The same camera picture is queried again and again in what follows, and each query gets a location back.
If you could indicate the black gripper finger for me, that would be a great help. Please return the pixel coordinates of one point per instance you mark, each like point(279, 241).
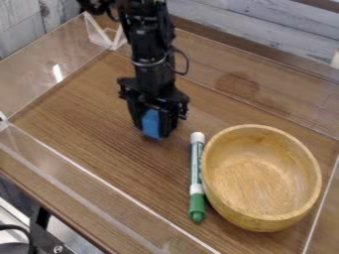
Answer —
point(136, 110)
point(168, 118)

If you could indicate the green white marker pen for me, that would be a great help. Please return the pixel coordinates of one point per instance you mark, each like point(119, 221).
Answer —
point(196, 210)

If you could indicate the brown wooden bowl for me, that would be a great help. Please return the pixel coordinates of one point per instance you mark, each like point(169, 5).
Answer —
point(261, 177)

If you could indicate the black metal bracket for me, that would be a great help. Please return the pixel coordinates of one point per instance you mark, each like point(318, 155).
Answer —
point(47, 244)

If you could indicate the black table leg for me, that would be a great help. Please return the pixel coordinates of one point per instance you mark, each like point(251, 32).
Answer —
point(43, 217)

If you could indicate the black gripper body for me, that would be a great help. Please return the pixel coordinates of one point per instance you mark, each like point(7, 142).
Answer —
point(152, 86)

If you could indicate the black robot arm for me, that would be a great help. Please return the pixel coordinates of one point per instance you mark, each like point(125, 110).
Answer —
point(147, 27)

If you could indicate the blue foam block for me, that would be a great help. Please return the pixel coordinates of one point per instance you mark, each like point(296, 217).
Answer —
point(149, 124)

